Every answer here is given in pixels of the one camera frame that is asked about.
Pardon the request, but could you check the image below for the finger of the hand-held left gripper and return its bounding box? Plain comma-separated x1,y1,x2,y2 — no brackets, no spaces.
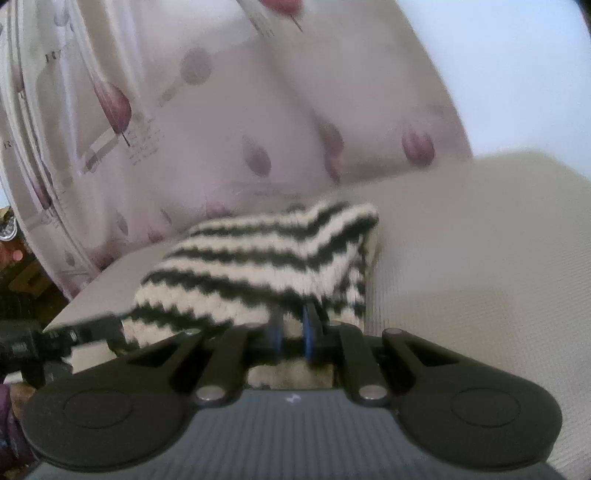
69,316,129,346

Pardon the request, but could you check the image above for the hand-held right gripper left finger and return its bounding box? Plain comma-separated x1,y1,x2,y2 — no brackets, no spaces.
111,314,284,408

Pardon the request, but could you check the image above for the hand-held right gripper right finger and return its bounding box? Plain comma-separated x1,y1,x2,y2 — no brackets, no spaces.
300,302,467,408

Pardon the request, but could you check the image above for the black white striped knit sweater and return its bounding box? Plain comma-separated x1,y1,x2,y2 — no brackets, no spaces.
124,198,382,391

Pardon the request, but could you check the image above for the person's left forearm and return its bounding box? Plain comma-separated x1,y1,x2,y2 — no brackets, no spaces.
0,382,38,468

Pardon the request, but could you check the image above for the dark wooden furniture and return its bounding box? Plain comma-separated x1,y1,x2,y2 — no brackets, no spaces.
0,203,63,326

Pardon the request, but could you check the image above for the grey woven mat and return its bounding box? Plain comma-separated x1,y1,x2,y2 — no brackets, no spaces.
44,148,591,480

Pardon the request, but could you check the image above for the pink leaf print curtain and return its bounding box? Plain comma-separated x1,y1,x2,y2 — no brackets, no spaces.
0,0,475,302

